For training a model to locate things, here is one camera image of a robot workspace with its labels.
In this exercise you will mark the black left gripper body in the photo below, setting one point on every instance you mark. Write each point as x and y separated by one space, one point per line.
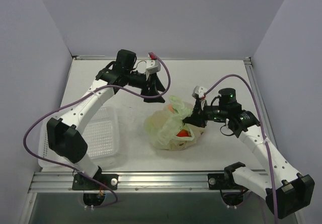
150 84

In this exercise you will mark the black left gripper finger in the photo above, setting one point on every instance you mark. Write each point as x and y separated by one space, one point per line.
156 84
150 95

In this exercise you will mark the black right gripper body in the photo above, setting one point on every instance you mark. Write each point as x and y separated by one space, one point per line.
199 113

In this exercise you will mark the light green plastic bag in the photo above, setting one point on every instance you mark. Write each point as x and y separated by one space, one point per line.
163 125

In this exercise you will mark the orange fruit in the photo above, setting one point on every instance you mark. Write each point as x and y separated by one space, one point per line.
171 108

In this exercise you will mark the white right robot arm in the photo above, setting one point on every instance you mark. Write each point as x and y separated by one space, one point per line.
285 190

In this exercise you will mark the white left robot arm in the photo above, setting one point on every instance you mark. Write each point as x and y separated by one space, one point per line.
65 134

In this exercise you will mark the white plastic basket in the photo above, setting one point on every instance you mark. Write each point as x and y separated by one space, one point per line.
101 134

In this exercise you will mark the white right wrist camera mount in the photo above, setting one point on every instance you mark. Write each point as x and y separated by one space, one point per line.
199 92

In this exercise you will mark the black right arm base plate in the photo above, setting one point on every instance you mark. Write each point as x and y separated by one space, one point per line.
217 181

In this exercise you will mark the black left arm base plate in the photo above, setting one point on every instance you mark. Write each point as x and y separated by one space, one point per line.
83 183

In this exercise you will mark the aluminium front rail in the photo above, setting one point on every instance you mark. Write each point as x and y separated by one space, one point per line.
128 182

